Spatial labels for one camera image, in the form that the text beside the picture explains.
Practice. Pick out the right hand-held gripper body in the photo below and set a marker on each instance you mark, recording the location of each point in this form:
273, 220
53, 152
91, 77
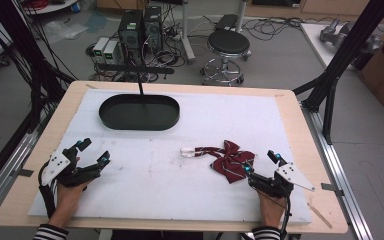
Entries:
281, 181

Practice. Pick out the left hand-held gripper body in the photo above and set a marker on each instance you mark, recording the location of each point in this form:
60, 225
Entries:
59, 164

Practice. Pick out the red striped bow tie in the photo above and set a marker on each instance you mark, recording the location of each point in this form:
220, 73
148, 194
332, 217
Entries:
231, 161

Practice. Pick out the person's right hand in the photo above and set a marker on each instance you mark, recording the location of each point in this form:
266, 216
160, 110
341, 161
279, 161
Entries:
271, 210

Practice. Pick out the person's left hand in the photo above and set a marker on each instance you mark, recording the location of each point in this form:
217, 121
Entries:
67, 200

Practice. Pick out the grey tape piece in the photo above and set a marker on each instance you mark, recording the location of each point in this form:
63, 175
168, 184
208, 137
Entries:
25, 172
331, 188

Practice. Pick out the thin wooden stick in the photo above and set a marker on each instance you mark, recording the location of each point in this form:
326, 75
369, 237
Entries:
320, 215

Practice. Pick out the white foam mat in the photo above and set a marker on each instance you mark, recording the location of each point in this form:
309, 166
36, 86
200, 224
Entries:
153, 186

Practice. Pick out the black oval tray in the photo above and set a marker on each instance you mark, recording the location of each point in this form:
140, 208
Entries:
139, 112

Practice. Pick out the black stand with crossbar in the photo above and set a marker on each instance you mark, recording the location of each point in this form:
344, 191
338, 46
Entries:
136, 69

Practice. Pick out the white power supply box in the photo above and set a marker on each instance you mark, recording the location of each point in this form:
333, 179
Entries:
111, 52
100, 49

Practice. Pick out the clear plastic bag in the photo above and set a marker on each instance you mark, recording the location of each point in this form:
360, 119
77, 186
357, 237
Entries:
63, 30

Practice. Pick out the black computer tower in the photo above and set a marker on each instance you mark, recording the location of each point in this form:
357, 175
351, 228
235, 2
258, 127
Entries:
130, 33
153, 28

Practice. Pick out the black round stool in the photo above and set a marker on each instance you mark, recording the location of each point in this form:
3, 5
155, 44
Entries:
228, 43

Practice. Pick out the white side table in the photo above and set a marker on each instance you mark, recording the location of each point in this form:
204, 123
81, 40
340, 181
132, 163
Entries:
315, 40

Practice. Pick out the grey machine part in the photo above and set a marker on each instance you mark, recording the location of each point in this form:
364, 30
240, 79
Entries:
333, 31

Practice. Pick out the white round table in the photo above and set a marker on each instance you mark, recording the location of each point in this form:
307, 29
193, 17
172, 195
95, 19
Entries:
50, 6

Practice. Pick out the black flat box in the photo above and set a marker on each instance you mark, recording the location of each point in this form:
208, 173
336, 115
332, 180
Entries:
226, 21

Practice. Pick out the white table leg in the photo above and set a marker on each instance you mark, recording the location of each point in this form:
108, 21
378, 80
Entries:
241, 15
187, 33

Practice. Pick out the aluminium rail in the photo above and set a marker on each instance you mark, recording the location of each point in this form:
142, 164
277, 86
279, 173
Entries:
3, 173
343, 180

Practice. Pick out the black metal frame strut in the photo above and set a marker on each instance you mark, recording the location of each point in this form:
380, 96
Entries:
20, 43
343, 60

